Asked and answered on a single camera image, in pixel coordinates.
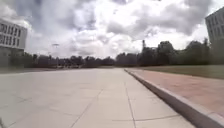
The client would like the row of trees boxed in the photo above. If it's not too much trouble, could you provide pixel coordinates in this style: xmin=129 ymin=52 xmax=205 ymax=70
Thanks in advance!
xmin=0 ymin=38 xmax=224 ymax=70

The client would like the grey paved slab plaza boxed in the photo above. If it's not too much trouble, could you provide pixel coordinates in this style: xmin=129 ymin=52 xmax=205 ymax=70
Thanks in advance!
xmin=0 ymin=68 xmax=198 ymax=128

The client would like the grey stone kerb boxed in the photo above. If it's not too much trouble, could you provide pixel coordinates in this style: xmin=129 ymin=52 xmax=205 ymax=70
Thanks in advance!
xmin=123 ymin=68 xmax=224 ymax=128

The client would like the grass lawn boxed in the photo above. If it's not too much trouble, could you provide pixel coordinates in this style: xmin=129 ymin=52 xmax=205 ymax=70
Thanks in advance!
xmin=133 ymin=64 xmax=224 ymax=80

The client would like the red brick strip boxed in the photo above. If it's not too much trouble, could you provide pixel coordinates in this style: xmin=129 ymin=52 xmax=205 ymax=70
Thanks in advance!
xmin=126 ymin=68 xmax=224 ymax=118

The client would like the white building with windows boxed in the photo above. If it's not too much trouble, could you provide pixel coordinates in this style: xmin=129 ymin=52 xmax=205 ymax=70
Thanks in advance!
xmin=0 ymin=18 xmax=29 ymax=56

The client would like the grey tall building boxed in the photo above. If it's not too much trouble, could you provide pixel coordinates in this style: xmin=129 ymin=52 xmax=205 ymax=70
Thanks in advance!
xmin=204 ymin=7 xmax=224 ymax=46

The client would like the lamp post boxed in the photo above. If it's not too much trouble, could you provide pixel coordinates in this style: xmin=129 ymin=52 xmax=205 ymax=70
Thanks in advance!
xmin=51 ymin=42 xmax=60 ymax=67

